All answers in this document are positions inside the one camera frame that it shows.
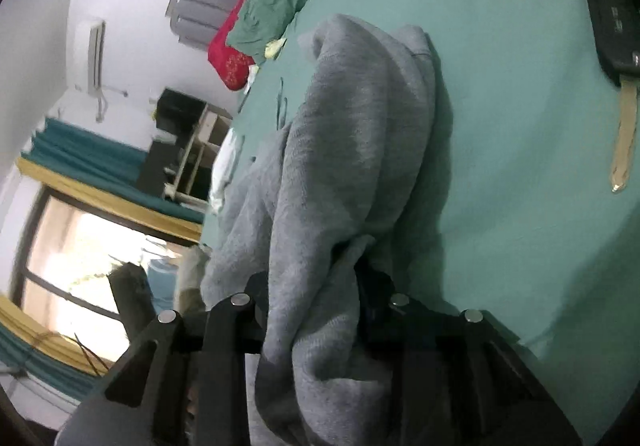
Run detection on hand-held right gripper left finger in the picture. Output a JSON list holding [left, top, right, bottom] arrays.
[[55, 271, 271, 446]]

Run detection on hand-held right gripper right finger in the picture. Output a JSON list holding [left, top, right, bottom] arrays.
[[356, 267, 584, 446]]

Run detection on grey sweatshirt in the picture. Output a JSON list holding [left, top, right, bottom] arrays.
[[200, 13, 454, 446]]

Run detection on olive and tan cushion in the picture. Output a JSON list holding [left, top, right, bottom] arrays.
[[171, 245, 213, 313]]

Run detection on white cloth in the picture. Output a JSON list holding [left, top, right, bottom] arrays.
[[207, 130, 242, 213]]

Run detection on window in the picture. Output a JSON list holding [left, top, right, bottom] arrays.
[[9, 188, 193, 349]]

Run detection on black monitor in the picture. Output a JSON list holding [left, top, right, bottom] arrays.
[[137, 138, 177, 200]]

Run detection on light wooden desk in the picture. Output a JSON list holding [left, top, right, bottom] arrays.
[[164, 101, 234, 203]]

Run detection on teal and yellow curtain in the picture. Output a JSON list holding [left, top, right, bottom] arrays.
[[17, 117, 207, 243]]

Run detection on black computer tower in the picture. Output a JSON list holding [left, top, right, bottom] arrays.
[[155, 86, 207, 132]]

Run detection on red embroidered pillow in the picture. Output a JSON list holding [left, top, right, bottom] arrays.
[[207, 0, 347, 92]]

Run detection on yellow small cloth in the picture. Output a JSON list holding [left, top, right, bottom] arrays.
[[263, 37, 288, 60]]

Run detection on white air conditioner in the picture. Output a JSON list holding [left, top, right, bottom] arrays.
[[87, 18, 108, 90]]

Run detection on green pillow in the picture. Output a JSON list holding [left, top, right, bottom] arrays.
[[225, 0, 321, 65]]

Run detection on black car key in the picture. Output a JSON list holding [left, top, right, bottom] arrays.
[[584, 0, 640, 195]]

